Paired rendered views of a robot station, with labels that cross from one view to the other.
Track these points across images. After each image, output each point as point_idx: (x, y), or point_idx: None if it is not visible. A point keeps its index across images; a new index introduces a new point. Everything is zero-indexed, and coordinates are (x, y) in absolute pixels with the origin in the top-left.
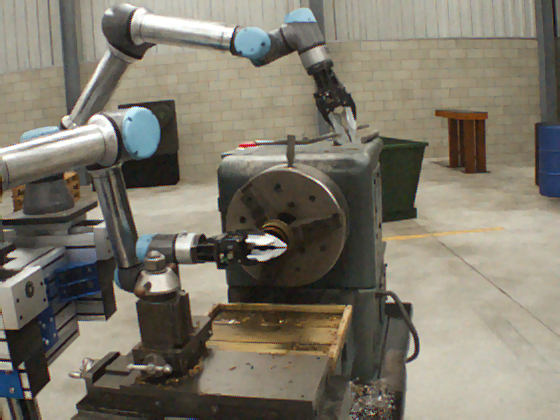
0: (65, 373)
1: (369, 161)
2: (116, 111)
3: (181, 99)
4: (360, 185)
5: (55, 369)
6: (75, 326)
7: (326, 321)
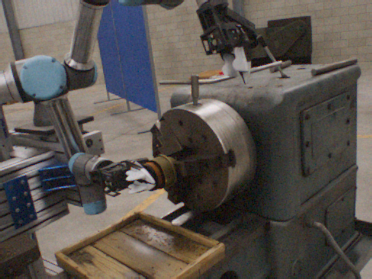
0: (156, 214)
1: (281, 100)
2: (26, 59)
3: (317, 14)
4: (269, 124)
5: (152, 210)
6: (63, 207)
7: (192, 255)
